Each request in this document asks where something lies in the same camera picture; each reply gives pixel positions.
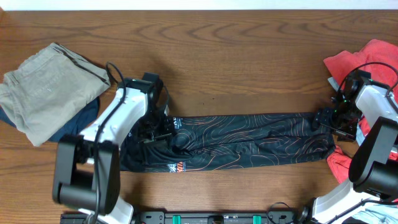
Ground black cycling jersey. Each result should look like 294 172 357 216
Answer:
120 113 335 172

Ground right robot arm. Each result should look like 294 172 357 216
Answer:
299 68 397 223

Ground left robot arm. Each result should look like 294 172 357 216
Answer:
52 72 174 224

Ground light grey garment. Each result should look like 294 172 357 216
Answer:
328 77 340 91

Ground red shirt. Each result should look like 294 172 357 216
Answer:
323 39 397 183

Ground folded navy garment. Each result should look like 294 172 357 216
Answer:
1 95 100 146

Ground folded khaki trousers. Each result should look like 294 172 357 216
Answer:
1 43 111 146

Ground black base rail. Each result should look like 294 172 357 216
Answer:
60 202 312 224

